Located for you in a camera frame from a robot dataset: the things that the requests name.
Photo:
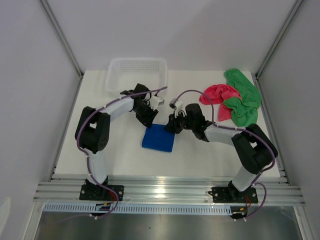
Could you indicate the aluminium corner post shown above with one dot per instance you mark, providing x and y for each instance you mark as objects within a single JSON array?
[
  {"x": 284, "y": 29},
  {"x": 53, "y": 21}
]

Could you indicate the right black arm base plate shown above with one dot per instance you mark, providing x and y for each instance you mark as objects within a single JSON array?
[{"x": 224, "y": 194}]

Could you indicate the right aluminium corner post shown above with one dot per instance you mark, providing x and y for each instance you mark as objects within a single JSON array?
[{"x": 284, "y": 29}]

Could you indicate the pink towel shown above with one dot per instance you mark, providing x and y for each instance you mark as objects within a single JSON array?
[{"x": 219, "y": 93}]

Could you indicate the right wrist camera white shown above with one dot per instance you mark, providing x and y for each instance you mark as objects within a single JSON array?
[{"x": 177, "y": 106}]

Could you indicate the white plastic basket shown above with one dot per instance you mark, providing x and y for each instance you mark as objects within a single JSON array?
[{"x": 126, "y": 73}]

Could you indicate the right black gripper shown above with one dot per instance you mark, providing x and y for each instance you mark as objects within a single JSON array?
[{"x": 172, "y": 125}]

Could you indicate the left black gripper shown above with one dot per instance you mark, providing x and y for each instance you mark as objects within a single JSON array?
[{"x": 147, "y": 120}]

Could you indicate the white slotted cable duct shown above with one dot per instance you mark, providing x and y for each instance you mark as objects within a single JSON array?
[{"x": 130, "y": 208}]

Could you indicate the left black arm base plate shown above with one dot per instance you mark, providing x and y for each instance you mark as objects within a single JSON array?
[{"x": 91, "y": 192}]

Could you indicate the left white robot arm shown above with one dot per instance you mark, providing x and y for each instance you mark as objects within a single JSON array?
[{"x": 93, "y": 129}]

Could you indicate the left aluminium corner post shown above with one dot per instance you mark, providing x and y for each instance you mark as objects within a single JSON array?
[{"x": 53, "y": 21}]

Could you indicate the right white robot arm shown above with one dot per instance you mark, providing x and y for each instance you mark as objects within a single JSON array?
[{"x": 255, "y": 151}]

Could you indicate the green towel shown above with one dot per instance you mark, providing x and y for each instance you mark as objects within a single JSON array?
[{"x": 244, "y": 110}]

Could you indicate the aluminium rail frame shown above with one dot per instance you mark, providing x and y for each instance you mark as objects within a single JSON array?
[{"x": 165, "y": 189}]

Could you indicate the blue towel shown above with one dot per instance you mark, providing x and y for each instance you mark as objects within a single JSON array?
[{"x": 157, "y": 138}]

